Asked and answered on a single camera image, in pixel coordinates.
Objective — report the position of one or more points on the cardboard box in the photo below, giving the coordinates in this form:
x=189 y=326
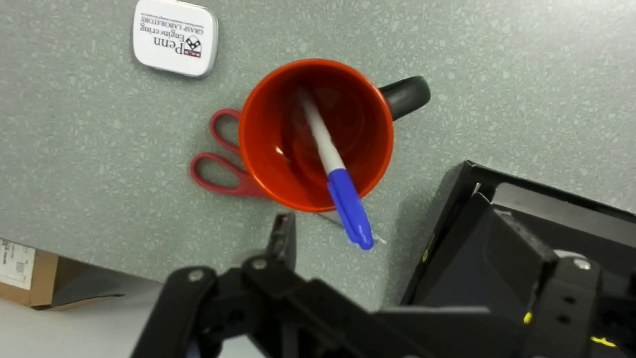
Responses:
x=42 y=278

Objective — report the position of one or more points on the white marker with blue cap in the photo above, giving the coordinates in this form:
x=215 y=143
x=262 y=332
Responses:
x=348 y=201

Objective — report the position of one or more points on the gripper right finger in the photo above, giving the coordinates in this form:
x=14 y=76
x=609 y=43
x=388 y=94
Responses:
x=571 y=298

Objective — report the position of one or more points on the white rectangular tin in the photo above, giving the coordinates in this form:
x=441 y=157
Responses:
x=174 y=37

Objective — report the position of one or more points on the black framed screen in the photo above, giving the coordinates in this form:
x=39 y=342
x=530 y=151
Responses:
x=571 y=209

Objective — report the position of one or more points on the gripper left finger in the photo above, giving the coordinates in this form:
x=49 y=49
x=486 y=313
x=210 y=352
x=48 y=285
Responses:
x=198 y=308

